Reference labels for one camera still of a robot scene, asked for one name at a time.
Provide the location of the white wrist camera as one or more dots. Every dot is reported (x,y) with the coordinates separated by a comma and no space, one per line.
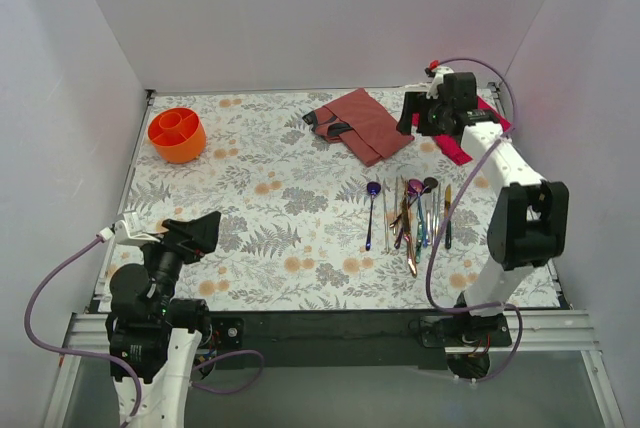
(435,75)
(127,230)

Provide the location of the gold knife black handle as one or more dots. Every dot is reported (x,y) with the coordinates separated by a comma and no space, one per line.
(447,213)

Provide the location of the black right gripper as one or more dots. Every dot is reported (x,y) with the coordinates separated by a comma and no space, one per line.
(417,111)

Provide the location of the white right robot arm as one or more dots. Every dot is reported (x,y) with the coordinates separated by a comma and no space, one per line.
(528,224)

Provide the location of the iridescent blue spoon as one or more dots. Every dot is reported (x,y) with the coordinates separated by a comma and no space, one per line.
(373,189)

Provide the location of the dark bronze spoon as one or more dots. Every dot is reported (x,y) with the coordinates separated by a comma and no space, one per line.
(429,184)

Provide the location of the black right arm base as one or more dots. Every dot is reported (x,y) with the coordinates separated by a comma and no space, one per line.
(473,335)

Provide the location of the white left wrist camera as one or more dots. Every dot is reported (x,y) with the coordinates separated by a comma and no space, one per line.
(127,230)

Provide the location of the silver fork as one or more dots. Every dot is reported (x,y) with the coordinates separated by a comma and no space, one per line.
(436,205)

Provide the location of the orange divided utensil caddy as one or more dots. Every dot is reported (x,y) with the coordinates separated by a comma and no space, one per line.
(177,135)

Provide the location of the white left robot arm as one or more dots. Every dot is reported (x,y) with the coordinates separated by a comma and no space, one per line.
(154,335)

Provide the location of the dark red fabric pouch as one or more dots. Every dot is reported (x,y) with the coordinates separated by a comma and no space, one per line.
(362,124)

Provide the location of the silver chopstick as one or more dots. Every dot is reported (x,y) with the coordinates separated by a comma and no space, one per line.
(385,220)

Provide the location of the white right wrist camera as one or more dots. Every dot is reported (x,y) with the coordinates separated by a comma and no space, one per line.
(435,75)

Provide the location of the aluminium frame rail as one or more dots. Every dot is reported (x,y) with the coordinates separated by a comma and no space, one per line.
(543,331)

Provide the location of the iridescent rainbow fork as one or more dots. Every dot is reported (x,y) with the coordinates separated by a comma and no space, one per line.
(420,229)

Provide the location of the iridescent purple spoon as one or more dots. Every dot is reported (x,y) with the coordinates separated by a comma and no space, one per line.
(413,198)

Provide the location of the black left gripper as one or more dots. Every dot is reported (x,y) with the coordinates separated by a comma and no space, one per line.
(181,236)

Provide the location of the magenta folded cloth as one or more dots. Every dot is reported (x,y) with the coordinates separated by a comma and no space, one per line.
(450,148)

